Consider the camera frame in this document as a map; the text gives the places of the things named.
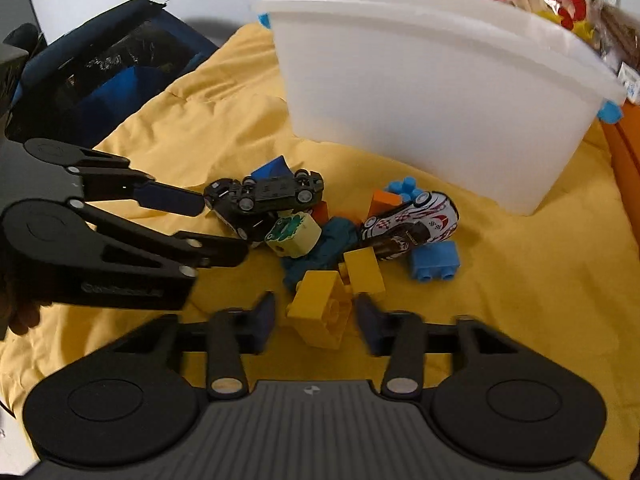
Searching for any large yellow toy brick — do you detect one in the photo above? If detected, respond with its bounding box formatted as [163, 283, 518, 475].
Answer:
[286, 270, 357, 350]

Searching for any white plastic bin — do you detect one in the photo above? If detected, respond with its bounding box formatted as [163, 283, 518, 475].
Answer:
[251, 0, 628, 217]

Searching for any yellow cloth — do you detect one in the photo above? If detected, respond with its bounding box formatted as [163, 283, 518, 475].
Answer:
[0, 22, 640, 480]

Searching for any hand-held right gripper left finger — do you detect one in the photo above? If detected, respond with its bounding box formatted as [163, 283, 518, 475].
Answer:
[102, 291, 277, 401]

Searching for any dark blue fabric container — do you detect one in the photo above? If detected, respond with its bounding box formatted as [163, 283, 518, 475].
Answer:
[10, 0, 223, 148]

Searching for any white patterned toy car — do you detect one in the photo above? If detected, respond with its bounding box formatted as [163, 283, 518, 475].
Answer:
[359, 191, 460, 262]

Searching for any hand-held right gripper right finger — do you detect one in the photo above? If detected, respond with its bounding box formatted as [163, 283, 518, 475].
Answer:
[352, 294, 513, 401]

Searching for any orange cardboard box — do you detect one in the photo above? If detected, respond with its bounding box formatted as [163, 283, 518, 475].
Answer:
[597, 115, 640, 241]

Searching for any dark blue toy brick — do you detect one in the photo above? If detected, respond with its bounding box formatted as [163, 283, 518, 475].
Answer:
[250, 156, 293, 181]

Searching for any brown textured bag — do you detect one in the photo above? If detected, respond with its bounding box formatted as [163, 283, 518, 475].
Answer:
[595, 2, 640, 68]

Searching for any person's left hand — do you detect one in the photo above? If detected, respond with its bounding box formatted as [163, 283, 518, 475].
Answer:
[0, 267, 42, 341]

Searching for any black and white toy car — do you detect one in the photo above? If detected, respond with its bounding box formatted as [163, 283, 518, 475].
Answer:
[202, 178, 281, 251]

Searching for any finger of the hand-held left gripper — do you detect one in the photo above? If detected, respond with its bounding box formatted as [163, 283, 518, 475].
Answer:
[80, 201, 250, 280]
[74, 146, 207, 217]

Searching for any cream cube with green print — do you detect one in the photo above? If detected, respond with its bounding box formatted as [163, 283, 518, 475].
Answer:
[265, 212, 322, 259]

